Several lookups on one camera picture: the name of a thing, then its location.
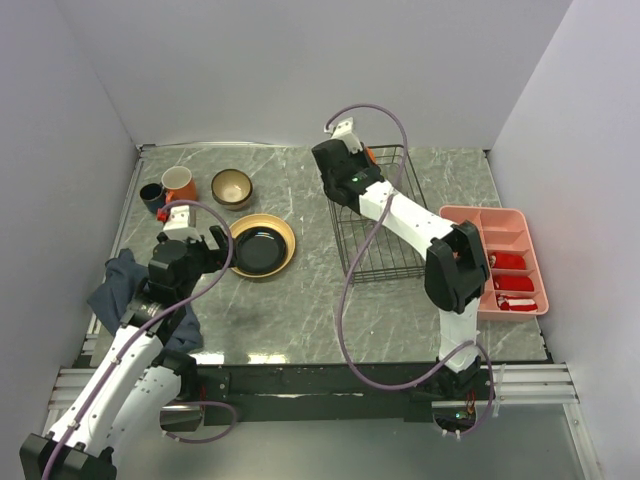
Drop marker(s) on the orange mug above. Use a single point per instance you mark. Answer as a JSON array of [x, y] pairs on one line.
[[179, 184]]

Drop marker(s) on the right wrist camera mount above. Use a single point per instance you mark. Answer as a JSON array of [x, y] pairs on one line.
[[344, 131]]

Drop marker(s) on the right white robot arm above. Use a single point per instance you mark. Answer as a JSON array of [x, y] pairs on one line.
[[455, 266]]

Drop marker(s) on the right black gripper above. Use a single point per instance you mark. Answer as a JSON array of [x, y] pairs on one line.
[[363, 156]]

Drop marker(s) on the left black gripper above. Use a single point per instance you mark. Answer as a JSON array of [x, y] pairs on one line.
[[223, 243]]

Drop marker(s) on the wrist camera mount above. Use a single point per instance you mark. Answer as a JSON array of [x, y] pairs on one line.
[[344, 131], [179, 223]]

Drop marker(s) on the beige plate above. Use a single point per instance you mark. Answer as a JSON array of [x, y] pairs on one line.
[[263, 219]]

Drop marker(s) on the blue cloth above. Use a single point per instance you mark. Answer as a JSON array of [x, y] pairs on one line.
[[109, 301]]

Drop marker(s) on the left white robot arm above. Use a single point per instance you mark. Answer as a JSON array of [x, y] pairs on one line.
[[140, 374]]

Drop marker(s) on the orange plate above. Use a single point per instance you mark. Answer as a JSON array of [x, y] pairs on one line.
[[370, 155]]

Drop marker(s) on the pink divided tray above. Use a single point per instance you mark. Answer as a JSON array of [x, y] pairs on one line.
[[515, 291]]

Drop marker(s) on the black wire dish rack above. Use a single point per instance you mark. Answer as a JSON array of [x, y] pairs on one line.
[[388, 256]]

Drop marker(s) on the dark blue mug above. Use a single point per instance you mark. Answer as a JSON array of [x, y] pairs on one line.
[[153, 196]]

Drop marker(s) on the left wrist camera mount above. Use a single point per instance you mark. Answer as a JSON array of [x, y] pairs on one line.
[[179, 223]]

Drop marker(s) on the red white striped item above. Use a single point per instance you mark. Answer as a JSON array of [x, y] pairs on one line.
[[516, 303]]

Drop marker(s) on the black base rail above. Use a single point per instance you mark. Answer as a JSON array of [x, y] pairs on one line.
[[308, 392]]

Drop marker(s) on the dark brown patterned bowl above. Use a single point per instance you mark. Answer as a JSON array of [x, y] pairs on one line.
[[232, 189]]

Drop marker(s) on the black plate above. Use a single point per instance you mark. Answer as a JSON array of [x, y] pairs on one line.
[[260, 250]]

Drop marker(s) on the red item in tray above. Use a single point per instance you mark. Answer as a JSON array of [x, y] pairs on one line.
[[507, 261], [513, 283]]

